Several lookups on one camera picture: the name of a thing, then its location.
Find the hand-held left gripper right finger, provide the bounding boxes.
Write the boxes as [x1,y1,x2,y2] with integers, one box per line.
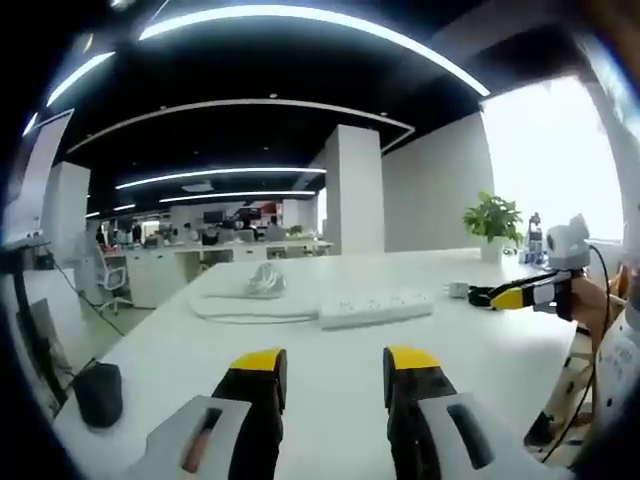
[382,344,576,480]

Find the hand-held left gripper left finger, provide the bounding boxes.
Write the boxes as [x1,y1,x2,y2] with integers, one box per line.
[124,347,289,480]

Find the white power strip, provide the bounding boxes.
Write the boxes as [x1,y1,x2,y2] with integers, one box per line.
[318,288,436,331]

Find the white desk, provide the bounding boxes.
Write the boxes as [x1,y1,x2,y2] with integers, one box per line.
[52,246,624,480]

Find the ceiling light strip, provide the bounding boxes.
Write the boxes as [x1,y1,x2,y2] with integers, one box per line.
[114,166,327,191]
[157,189,317,204]
[138,4,492,97]
[46,49,117,108]

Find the person's right hand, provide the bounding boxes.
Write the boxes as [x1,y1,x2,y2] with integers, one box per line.
[569,273,624,342]

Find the blue items on stand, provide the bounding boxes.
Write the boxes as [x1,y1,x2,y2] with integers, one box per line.
[517,211,548,267]

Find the green potted plant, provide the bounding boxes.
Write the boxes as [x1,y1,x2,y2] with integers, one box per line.
[461,190,525,264]

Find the wooden chair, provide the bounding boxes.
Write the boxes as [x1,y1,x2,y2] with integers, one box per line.
[522,327,599,451]

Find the black computer mouse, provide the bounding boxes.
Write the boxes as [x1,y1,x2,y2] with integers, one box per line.
[72,361,125,430]

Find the clear plastic bag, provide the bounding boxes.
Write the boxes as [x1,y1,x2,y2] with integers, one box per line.
[243,261,289,300]

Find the white office chair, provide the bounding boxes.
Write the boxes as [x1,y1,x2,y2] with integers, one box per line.
[93,243,133,317]

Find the black board stand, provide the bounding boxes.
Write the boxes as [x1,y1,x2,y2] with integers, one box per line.
[0,239,76,409]

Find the white display board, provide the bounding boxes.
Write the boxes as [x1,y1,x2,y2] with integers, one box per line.
[3,108,76,242]

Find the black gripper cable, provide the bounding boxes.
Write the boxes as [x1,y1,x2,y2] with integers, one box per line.
[539,241,614,464]

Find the white power strip cable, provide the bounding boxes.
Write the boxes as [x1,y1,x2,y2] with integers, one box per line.
[186,285,322,322]

